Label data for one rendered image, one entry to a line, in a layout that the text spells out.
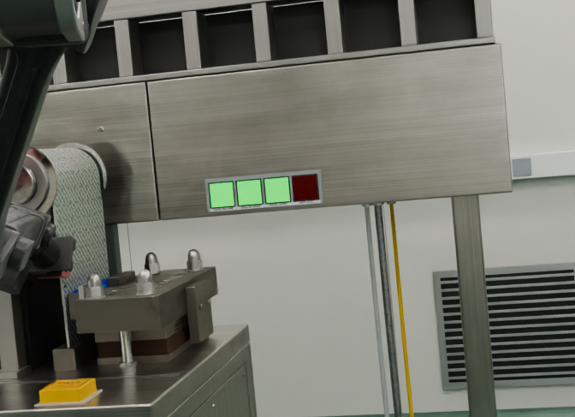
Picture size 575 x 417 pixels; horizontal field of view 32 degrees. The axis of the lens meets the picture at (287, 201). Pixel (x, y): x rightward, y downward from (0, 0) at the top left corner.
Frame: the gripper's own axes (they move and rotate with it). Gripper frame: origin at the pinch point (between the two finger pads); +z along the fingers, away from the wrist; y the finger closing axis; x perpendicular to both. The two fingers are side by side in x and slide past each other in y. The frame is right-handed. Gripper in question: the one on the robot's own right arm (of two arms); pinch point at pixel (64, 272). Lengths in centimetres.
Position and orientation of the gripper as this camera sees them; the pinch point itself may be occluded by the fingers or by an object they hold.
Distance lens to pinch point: 195.0
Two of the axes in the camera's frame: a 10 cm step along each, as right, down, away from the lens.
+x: 0.2, -9.0, 4.4
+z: 2.0, 4.3, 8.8
